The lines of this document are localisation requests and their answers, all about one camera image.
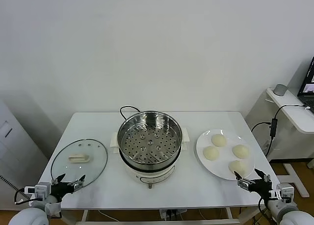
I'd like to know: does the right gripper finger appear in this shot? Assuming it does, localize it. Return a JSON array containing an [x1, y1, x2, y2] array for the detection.
[[233, 170, 252, 189], [254, 168, 272, 184]]

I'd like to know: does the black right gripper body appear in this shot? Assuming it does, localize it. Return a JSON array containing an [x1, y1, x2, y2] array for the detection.
[[247, 178, 273, 198]]

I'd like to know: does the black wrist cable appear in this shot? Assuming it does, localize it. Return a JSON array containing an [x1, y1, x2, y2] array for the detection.
[[14, 188, 34, 206], [258, 197, 269, 217]]

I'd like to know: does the white power strip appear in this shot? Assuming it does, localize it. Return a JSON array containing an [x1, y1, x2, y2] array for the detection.
[[159, 209, 187, 221]]

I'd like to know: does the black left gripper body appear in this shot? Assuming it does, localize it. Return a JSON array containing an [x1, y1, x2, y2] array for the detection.
[[50, 180, 76, 201]]

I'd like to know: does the black adapter with cables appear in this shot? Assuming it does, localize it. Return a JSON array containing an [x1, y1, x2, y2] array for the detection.
[[250, 104, 309, 162]]

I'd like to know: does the black laptop computer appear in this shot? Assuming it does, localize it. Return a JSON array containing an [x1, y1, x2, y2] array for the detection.
[[297, 56, 314, 108]]

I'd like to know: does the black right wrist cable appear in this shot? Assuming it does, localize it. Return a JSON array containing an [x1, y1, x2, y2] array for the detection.
[[258, 197, 269, 217]]

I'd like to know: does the small grey cylinder speaker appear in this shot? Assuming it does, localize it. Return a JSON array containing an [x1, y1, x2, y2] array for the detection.
[[273, 84, 288, 97]]

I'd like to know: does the black cooker power cord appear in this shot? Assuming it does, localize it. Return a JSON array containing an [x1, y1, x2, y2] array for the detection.
[[119, 106, 140, 120]]

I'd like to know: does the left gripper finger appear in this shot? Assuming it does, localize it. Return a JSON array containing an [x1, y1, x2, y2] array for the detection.
[[68, 174, 86, 193], [51, 173, 66, 186]]

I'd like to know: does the white cabinet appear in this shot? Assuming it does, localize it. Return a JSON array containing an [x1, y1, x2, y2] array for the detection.
[[0, 97, 49, 211]]

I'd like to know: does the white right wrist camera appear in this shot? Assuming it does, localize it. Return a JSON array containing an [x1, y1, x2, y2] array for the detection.
[[269, 182, 294, 201]]

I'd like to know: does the white steamed baozi bun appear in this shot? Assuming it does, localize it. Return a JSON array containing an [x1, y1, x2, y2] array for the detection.
[[203, 146, 220, 160], [232, 144, 250, 159], [228, 160, 248, 176], [211, 134, 227, 147]]

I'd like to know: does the white table frame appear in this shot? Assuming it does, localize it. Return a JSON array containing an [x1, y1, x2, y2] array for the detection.
[[60, 206, 268, 225]]

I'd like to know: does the white side desk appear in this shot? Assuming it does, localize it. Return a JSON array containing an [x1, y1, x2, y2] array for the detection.
[[245, 87, 314, 198]]

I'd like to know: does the round glass pot lid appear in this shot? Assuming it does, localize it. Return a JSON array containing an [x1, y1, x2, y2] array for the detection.
[[51, 138, 109, 188]]

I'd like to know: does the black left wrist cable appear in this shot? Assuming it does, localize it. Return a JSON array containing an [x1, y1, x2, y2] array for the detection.
[[14, 188, 34, 206]]

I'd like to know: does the perforated steel steamer basket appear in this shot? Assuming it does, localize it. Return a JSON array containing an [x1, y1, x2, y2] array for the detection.
[[109, 110, 191, 170]]

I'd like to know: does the round white plate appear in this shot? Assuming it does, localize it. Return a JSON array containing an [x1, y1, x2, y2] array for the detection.
[[195, 128, 256, 181]]

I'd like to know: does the white electric cooker base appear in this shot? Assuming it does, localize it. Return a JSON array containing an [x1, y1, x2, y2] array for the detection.
[[111, 142, 191, 190]]

